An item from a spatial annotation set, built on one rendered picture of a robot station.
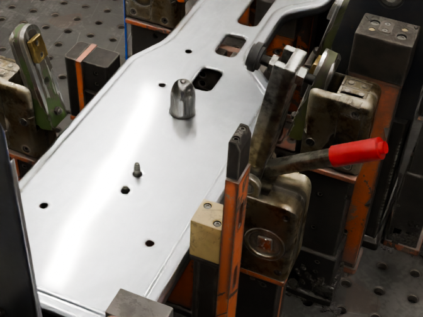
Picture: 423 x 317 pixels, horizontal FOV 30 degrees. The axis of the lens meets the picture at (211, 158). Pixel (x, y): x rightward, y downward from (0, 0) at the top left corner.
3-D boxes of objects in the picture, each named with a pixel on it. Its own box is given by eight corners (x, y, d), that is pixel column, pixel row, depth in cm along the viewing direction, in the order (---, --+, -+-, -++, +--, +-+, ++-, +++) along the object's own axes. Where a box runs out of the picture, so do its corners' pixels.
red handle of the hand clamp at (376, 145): (250, 151, 85) (386, 124, 75) (259, 167, 86) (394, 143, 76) (236, 176, 82) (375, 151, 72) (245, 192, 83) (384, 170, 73)
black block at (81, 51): (85, 176, 134) (71, 31, 114) (142, 195, 131) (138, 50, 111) (60, 207, 128) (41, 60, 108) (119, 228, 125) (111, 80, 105)
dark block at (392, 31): (320, 238, 125) (365, 10, 97) (362, 253, 123) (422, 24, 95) (310, 260, 122) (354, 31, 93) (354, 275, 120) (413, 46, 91)
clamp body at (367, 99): (284, 250, 123) (314, 53, 98) (355, 274, 120) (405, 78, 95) (263, 293, 117) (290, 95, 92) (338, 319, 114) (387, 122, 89)
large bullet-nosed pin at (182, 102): (176, 110, 102) (177, 69, 98) (198, 117, 102) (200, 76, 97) (165, 124, 100) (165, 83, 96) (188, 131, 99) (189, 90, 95)
